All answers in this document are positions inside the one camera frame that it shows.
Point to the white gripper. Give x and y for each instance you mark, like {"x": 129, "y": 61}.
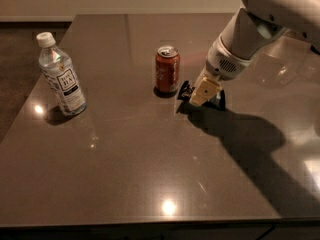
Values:
{"x": 222, "y": 63}

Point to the red coke can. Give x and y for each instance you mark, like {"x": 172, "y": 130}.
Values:
{"x": 167, "y": 69}

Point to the clear plastic water bottle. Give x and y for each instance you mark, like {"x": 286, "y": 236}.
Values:
{"x": 57, "y": 67}

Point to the black rxbar chocolate bar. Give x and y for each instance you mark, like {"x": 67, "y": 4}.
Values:
{"x": 218, "y": 102}

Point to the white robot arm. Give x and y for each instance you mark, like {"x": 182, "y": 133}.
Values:
{"x": 256, "y": 24}

